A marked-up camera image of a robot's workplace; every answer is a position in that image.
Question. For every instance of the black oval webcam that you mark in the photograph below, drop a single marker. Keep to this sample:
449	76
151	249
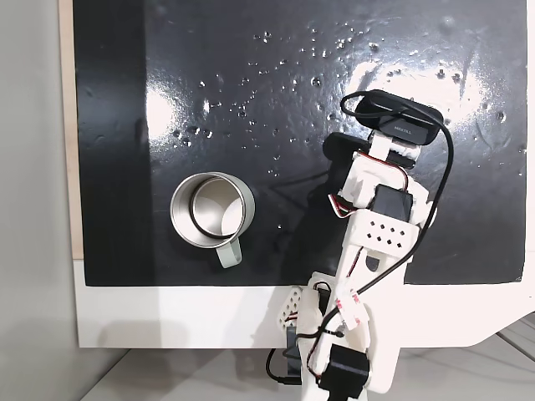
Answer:
401	117

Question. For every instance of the glossy black mat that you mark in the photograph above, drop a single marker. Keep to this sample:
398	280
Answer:
251	54

